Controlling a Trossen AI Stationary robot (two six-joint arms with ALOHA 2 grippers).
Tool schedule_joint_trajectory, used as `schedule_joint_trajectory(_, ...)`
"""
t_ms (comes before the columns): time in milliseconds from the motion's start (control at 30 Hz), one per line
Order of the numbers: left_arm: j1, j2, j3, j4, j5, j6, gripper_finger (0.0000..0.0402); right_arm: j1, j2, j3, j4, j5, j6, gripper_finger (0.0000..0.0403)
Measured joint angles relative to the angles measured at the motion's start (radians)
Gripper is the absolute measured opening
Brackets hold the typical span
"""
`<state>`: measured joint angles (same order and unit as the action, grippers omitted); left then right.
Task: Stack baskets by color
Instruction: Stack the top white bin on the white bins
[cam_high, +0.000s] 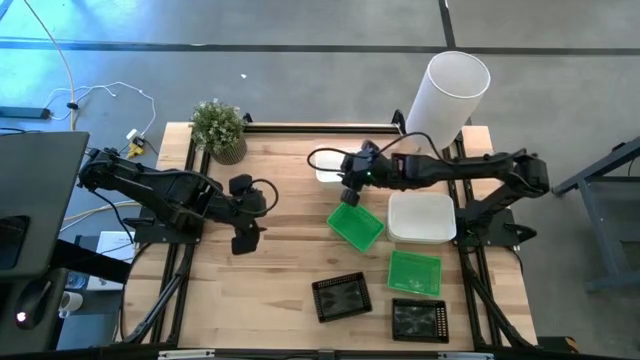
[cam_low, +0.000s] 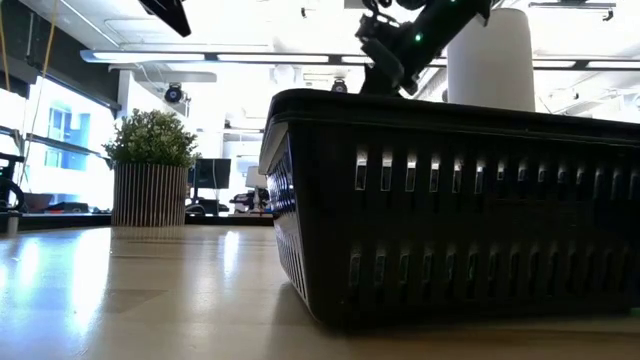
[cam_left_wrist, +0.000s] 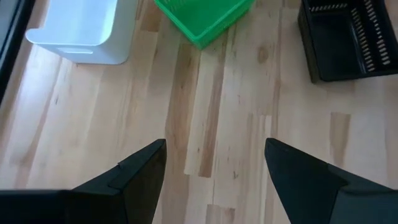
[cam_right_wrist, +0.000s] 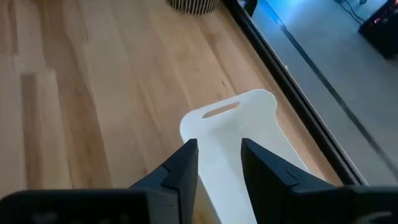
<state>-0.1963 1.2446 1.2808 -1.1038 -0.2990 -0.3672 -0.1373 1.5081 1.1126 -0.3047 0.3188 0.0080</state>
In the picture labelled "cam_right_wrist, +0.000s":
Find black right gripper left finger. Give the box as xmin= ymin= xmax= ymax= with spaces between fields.
xmin=129 ymin=138 xmax=200 ymax=224

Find potted plant in ribbed pot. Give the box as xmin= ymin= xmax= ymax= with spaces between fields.
xmin=167 ymin=0 xmax=221 ymax=16

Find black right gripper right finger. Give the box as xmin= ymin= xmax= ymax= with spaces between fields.
xmin=241 ymin=138 xmax=356 ymax=224

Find black aluminium table frame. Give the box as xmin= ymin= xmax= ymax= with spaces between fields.
xmin=221 ymin=0 xmax=369 ymax=187

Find white plastic basket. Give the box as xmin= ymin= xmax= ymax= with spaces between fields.
xmin=179 ymin=89 xmax=310 ymax=224

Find black box with red lights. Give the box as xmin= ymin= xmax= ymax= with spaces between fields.
xmin=358 ymin=0 xmax=398 ymax=59

